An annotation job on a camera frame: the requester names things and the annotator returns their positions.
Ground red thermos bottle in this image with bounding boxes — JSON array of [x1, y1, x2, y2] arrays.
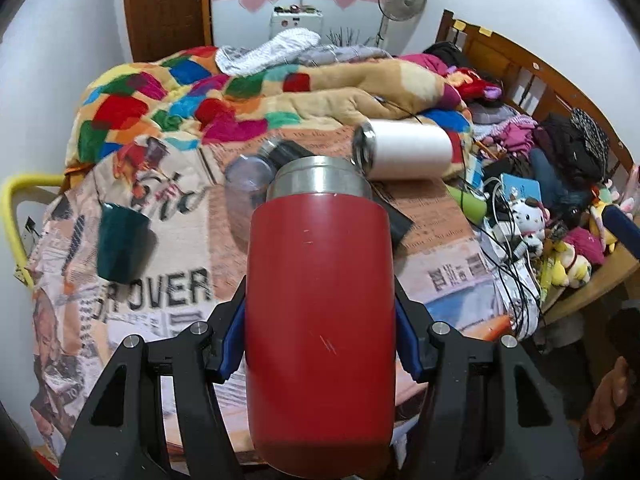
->
[[244, 155, 397, 480]]

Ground dark green cup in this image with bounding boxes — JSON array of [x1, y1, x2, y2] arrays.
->
[[96, 203, 151, 284]]

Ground clear plastic cup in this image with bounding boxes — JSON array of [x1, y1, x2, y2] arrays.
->
[[224, 154, 276, 243]]

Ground right hand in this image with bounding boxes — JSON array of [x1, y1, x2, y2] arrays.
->
[[588, 356, 630, 434]]

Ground yellow plush toy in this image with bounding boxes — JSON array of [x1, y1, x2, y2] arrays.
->
[[540, 242, 591, 290]]

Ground white cow plush toy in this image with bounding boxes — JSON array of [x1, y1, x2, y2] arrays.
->
[[509, 197, 549, 259]]

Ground blue booklet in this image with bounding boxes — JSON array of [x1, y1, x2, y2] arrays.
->
[[500, 174, 541, 202]]

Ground green cylindrical bottle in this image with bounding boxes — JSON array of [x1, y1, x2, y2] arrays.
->
[[446, 185, 487, 226]]

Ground wooden bed headboard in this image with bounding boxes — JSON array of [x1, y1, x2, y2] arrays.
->
[[436, 10, 634, 176]]

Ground newspaper print tablecloth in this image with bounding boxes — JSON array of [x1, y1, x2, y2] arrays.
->
[[28, 136, 512, 460]]

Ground pink red clothes pile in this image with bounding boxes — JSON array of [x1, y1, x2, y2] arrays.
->
[[400, 53, 502, 104]]

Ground white thermos bottle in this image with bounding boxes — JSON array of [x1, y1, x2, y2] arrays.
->
[[352, 119, 454, 181]]

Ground black thermos bottle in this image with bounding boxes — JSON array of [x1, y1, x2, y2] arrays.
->
[[258, 138, 413, 250]]

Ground white standing fan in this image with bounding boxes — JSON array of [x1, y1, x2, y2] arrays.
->
[[374, 0, 427, 48]]

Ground colourful patchwork blanket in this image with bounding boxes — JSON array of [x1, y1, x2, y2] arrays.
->
[[65, 47, 471, 172]]

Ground grey white crumpled clothes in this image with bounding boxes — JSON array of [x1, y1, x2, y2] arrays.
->
[[215, 28, 392, 77]]

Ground white small cabinet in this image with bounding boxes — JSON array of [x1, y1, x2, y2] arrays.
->
[[269, 4, 323, 38]]

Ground brown wooden door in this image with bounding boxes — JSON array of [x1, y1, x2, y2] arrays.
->
[[124, 0, 213, 62]]

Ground black cable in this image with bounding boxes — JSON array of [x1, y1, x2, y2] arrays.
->
[[374, 94, 544, 340]]

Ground yellow padded rail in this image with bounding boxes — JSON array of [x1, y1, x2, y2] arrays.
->
[[1, 172, 65, 290]]

